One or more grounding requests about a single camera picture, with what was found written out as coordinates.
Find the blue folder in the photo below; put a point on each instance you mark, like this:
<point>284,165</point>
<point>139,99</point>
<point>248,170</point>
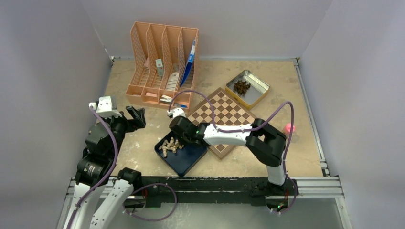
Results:
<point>189,63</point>

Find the white stapler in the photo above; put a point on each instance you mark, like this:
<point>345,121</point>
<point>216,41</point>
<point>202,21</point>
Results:
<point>165,99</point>

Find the pile of light chess pieces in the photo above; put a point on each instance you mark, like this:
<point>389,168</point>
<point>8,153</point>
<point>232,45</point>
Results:
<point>170,145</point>

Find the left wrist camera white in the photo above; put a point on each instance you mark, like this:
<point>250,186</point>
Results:
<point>106,107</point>

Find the pile of dark chess pieces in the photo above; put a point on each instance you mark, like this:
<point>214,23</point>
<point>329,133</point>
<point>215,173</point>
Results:
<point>241,87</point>

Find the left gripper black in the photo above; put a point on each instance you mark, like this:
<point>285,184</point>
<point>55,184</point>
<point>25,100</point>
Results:
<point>138,121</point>

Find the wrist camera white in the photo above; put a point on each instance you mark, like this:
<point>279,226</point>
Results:
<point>106,107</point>
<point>176,112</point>

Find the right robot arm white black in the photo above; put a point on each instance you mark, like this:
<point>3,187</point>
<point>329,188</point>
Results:
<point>265,142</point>

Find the pink capped small bottle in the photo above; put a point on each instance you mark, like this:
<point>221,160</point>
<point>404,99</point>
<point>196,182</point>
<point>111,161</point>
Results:
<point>289,129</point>

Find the dark blue tray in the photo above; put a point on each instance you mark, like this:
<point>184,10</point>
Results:
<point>184,159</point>

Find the yellow metal tin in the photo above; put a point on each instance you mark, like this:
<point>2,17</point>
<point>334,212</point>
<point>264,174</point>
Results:
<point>258,90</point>

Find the green white small box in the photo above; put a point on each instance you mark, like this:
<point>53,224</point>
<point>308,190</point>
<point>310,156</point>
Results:
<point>160,68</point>

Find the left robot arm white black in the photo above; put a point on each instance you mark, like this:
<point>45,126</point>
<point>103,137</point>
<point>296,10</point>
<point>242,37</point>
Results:
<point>99,160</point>

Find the pink eraser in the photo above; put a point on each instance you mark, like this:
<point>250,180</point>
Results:
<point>151,94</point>

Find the white labelled tube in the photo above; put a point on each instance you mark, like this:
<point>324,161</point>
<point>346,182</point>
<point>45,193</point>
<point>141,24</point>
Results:
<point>172,81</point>

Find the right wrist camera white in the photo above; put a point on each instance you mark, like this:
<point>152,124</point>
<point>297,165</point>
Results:
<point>176,112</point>

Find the wooden chess board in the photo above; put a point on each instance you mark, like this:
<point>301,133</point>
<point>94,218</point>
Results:
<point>227,110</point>

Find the pink plastic desk organizer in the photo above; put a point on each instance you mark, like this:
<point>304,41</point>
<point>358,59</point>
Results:
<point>172,44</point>

